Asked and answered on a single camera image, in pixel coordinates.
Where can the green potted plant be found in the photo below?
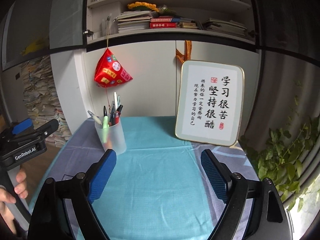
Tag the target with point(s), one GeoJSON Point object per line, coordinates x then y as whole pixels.
{"type": "Point", "coordinates": [282, 131]}

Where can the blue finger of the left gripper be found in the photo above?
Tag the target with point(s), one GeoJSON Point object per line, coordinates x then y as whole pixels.
{"type": "Point", "coordinates": [22, 126]}

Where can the blue grey tablecloth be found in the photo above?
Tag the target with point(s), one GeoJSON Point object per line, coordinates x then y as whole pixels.
{"type": "Point", "coordinates": [158, 188]}

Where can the clear mint gel pen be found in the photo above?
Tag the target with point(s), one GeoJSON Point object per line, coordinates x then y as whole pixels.
{"type": "Point", "coordinates": [95, 118]}

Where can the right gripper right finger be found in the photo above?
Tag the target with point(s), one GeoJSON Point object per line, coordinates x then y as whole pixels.
{"type": "Point", "coordinates": [218, 175]}

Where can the framed calligraphy sign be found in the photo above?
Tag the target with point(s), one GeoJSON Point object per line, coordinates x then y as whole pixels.
{"type": "Point", "coordinates": [210, 102]}

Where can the translucent plastic pen cup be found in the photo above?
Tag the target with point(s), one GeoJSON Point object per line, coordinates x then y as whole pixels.
{"type": "Point", "coordinates": [115, 139]}

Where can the green highlighter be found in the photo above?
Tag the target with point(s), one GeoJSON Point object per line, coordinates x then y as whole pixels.
{"type": "Point", "coordinates": [105, 129]}

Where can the white pen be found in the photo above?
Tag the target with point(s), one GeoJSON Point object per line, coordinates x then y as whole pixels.
{"type": "Point", "coordinates": [115, 101]}

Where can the person left hand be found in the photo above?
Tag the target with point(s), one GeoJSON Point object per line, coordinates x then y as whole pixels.
{"type": "Point", "coordinates": [7, 198]}

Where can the grey glass cabinet door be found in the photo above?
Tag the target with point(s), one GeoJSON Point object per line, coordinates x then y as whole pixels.
{"type": "Point", "coordinates": [34, 28]}

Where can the yellow flower garland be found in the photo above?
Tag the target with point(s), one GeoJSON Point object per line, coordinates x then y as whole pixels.
{"type": "Point", "coordinates": [142, 6]}

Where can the white bookshelf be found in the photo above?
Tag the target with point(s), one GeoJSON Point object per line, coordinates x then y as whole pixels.
{"type": "Point", "coordinates": [227, 22]}

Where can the red gel pen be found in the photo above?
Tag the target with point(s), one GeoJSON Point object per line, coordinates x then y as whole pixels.
{"type": "Point", "coordinates": [116, 118]}

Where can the red pyramid hanging ornament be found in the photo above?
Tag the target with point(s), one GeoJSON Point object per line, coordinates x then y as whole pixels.
{"type": "Point", "coordinates": [109, 72]}

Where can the orange striped medal ribbon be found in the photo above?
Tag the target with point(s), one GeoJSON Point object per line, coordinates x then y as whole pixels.
{"type": "Point", "coordinates": [186, 56]}

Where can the orange black pen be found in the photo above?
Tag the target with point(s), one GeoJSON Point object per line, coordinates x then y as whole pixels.
{"type": "Point", "coordinates": [112, 117]}

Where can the tall stack of papers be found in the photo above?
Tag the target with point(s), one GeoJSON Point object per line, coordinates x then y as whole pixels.
{"type": "Point", "coordinates": [41, 100]}

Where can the grey curtain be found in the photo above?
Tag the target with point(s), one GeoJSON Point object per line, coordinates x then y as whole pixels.
{"type": "Point", "coordinates": [288, 37]}

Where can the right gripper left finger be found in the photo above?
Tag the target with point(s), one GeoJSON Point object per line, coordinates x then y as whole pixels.
{"type": "Point", "coordinates": [99, 173]}

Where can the red books stack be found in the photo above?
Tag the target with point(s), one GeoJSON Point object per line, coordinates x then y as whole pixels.
{"type": "Point", "coordinates": [156, 23]}

